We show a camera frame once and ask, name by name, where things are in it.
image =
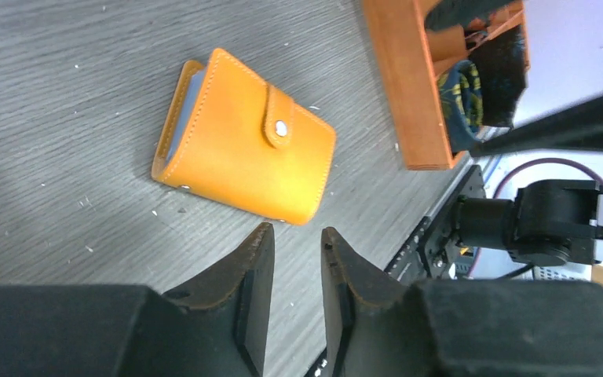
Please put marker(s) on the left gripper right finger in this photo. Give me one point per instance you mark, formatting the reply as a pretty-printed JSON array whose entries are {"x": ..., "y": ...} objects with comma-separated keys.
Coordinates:
[{"x": 514, "y": 327}]

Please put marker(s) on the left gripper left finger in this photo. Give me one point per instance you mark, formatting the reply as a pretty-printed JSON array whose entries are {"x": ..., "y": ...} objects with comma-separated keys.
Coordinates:
[{"x": 214, "y": 324}]

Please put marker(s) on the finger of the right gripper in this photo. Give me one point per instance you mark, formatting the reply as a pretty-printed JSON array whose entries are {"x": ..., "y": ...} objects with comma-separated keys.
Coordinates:
[{"x": 577, "y": 128}]

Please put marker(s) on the orange leather card holder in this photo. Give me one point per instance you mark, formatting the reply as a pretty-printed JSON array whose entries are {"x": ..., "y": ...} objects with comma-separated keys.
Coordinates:
[{"x": 234, "y": 138}]

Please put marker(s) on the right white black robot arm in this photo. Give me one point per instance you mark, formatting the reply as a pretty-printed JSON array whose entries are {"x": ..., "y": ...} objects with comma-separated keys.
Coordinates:
[{"x": 549, "y": 222}]

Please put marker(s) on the rolled dark belt right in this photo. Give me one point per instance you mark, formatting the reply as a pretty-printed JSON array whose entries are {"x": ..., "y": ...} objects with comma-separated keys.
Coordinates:
[{"x": 502, "y": 65}]

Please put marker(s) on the rolled dark belt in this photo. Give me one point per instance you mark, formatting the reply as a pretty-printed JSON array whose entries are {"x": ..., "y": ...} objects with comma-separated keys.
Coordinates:
[
  {"x": 502, "y": 65},
  {"x": 461, "y": 103}
]

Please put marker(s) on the rolled dark belt left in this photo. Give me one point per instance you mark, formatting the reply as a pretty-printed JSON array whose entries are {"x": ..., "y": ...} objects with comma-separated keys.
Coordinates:
[{"x": 461, "y": 103}]

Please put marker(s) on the orange wooden compartment tray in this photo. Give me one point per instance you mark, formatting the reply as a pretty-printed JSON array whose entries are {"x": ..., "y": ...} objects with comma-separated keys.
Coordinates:
[{"x": 414, "y": 43}]

